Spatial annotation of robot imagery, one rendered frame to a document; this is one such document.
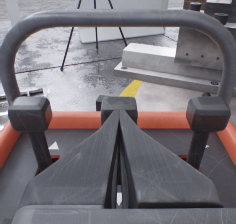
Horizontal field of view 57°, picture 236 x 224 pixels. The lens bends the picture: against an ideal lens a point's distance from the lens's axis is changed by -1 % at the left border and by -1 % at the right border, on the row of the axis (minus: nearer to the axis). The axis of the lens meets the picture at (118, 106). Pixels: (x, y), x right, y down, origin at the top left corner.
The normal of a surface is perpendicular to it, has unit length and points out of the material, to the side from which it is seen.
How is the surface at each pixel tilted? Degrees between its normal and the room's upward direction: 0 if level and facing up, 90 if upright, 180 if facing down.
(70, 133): 0
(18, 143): 0
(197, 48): 90
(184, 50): 90
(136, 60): 71
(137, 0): 90
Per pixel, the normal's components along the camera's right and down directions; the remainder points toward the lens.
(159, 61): -0.35, 0.23
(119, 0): 0.36, 0.52
